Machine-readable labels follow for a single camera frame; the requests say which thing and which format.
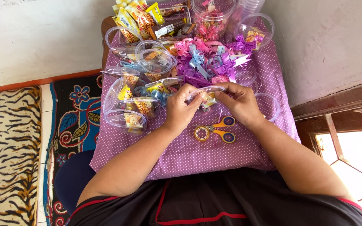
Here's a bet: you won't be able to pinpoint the person's right hand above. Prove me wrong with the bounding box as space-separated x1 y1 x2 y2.
214 81 266 130

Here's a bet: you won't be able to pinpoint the person's left hand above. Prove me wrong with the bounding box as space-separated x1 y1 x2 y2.
163 83 207 136

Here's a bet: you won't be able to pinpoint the clear snack-filled plastic cup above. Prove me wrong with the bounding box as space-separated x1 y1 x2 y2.
187 86 228 114

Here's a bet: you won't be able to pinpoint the empty clear plastic cup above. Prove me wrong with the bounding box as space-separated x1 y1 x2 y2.
234 70 262 94

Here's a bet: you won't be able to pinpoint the clear tape roll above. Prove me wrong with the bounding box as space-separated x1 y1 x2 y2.
194 126 211 143

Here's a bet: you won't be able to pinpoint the clear round plastic lid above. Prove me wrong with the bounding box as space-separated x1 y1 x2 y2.
254 92 281 123

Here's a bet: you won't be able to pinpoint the purple polka dot tablecloth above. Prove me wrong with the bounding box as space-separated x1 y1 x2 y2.
89 0 301 182

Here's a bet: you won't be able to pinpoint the group of filled lidded cups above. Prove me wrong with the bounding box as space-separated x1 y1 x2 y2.
101 26 185 136

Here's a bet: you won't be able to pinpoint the pile of ribbon bows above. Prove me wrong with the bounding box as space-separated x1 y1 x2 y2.
168 33 253 89

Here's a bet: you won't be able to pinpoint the open cup with purple bow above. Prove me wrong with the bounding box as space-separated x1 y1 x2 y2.
233 13 275 51

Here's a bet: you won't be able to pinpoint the clear jar of candies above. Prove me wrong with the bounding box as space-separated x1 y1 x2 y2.
191 0 237 42

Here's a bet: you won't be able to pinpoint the clear tray of snack packets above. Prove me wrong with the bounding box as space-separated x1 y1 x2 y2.
111 0 197 45

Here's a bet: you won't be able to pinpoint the stack of empty clear cups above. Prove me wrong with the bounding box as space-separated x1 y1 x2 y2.
235 0 267 26

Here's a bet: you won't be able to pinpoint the person's black red-trimmed clothing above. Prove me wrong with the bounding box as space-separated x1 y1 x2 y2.
65 167 362 226

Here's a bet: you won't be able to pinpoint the brown wooden table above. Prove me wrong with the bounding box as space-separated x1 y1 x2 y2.
101 16 119 71

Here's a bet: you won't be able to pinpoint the floral patterned rug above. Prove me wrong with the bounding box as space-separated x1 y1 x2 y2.
43 74 103 226

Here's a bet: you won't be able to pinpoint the tiger print mat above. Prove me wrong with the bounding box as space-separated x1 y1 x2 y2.
0 85 43 226

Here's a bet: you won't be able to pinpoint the yellow blue handled scissors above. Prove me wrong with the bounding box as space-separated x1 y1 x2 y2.
195 116 236 144

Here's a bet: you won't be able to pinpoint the wooden window frame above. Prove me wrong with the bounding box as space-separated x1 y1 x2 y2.
290 77 362 226

